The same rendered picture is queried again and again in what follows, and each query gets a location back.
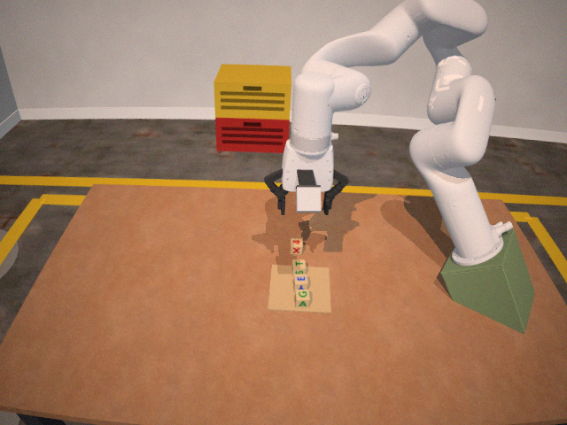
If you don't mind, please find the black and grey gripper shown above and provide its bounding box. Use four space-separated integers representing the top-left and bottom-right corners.
264 139 349 215

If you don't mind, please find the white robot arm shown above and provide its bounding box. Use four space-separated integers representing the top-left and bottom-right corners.
291 0 513 266

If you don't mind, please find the tan flat mat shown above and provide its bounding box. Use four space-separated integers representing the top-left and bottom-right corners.
268 265 331 313

